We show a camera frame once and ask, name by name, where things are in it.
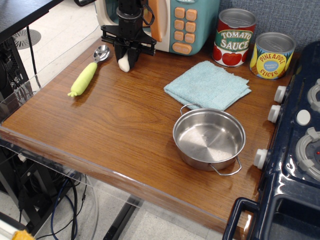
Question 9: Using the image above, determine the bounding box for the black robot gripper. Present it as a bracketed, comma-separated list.
[101, 11, 157, 69]

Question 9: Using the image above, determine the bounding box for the dark blue toy stove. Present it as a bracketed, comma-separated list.
[223, 41, 320, 240]

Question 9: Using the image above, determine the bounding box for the teal toy microwave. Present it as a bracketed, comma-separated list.
[95, 0, 220, 56]

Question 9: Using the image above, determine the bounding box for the blue cable under table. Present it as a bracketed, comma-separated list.
[50, 172, 81, 240]

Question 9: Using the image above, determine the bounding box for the black desk at left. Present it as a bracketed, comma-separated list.
[0, 0, 62, 43]

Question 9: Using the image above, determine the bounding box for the tomato sauce can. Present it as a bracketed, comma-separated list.
[212, 8, 257, 67]

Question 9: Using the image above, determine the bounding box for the white plush mushroom toy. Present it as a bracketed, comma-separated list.
[118, 54, 130, 73]

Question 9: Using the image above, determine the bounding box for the white stove knob front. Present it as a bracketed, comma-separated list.
[253, 149, 268, 170]

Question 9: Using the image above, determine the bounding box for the pineapple slices can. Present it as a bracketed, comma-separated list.
[249, 32, 296, 80]

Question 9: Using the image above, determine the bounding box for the clear acrylic table guard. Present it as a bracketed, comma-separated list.
[0, 41, 256, 231]

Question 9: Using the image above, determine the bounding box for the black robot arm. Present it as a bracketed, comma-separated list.
[101, 0, 157, 73]

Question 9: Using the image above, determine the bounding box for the green handled metal spoon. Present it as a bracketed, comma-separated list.
[67, 45, 110, 98]

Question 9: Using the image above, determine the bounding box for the white stove knob middle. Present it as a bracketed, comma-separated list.
[267, 105, 281, 124]

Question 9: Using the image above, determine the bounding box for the white stove knob rear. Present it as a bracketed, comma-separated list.
[274, 85, 287, 104]

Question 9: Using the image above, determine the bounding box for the black cable under table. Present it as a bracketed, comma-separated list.
[36, 174, 88, 240]

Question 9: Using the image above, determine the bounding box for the white stove knob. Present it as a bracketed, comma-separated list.
[253, 149, 268, 170]
[267, 105, 281, 124]
[274, 85, 287, 104]

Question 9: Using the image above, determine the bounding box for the light blue folded cloth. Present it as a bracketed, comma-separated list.
[164, 60, 251, 111]

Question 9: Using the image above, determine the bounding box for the small steel pot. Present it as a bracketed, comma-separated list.
[172, 103, 246, 176]

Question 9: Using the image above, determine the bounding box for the round floor vent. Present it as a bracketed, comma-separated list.
[12, 29, 42, 50]

